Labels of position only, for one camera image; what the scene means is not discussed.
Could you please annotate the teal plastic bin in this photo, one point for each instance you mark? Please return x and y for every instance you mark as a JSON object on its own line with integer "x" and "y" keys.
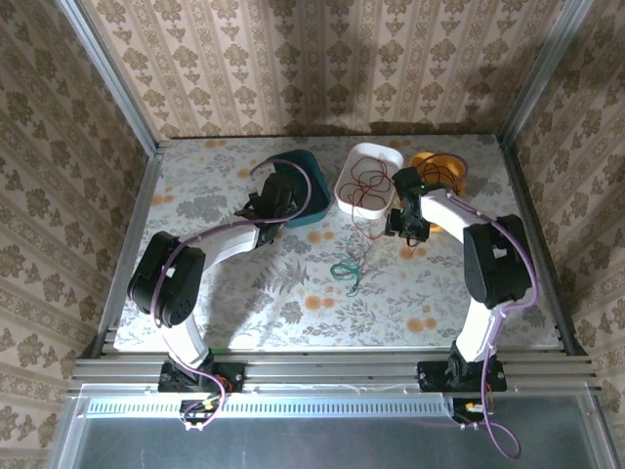
{"x": 317, "y": 195}

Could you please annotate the orange plastic bin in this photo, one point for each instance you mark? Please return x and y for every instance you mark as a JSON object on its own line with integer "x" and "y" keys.
{"x": 451, "y": 168}

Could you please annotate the white plastic bin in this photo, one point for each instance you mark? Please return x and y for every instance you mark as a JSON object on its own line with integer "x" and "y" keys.
{"x": 371, "y": 151}

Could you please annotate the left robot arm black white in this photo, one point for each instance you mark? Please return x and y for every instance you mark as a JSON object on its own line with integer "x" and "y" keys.
{"x": 166, "y": 278}

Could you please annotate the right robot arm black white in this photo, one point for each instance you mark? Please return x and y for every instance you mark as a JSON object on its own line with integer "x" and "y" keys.
{"x": 493, "y": 264}

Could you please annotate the black power connector block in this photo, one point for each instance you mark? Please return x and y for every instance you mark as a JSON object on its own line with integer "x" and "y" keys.
{"x": 464, "y": 410}
{"x": 195, "y": 410}

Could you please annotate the grey metal panel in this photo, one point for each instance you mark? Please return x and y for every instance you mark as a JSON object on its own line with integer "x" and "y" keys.
{"x": 317, "y": 444}

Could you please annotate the aluminium table side rail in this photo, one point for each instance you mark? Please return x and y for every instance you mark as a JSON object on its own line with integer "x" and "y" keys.
{"x": 527, "y": 205}
{"x": 139, "y": 205}

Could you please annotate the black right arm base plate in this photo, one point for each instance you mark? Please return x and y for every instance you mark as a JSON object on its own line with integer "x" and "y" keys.
{"x": 429, "y": 376}

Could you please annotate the aluminium frame rail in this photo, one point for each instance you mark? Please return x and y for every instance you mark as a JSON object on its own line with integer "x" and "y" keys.
{"x": 332, "y": 371}

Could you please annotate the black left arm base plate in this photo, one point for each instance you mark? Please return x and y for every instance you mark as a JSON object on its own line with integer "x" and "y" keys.
{"x": 232, "y": 376}

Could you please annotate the aluminium frame post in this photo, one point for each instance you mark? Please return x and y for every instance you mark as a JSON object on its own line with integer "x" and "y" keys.
{"x": 544, "y": 73}
{"x": 113, "y": 83}

